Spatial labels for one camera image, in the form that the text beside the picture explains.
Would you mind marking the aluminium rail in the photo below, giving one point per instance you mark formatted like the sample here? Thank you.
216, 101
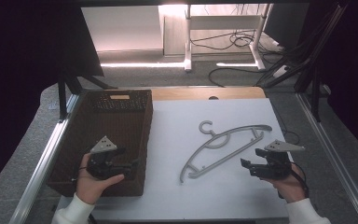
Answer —
338, 168
43, 165

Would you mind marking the person's right hand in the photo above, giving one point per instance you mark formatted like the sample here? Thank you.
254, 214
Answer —
292, 188

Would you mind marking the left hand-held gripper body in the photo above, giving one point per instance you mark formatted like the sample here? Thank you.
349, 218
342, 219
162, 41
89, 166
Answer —
101, 165

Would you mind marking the person's left hand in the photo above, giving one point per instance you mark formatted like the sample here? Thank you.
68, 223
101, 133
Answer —
88, 188

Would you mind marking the white power strip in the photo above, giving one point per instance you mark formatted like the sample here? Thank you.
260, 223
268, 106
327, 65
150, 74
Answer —
280, 71

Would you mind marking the black metal stand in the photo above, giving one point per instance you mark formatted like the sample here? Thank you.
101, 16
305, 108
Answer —
62, 96
315, 93

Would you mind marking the black curtain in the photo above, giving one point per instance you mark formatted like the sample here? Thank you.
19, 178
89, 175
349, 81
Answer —
18, 62
357, 77

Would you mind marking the grey plastic clothes hanger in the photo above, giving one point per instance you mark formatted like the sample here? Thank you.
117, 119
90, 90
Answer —
227, 155

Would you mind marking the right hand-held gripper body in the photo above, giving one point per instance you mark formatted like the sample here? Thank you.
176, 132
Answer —
276, 166

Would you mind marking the brown woven basket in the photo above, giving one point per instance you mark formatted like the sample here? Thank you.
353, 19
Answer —
118, 124

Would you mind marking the white table mat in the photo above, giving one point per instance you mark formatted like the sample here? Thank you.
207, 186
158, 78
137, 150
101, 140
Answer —
174, 193

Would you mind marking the white desk frame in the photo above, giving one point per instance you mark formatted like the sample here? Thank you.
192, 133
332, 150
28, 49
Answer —
188, 46

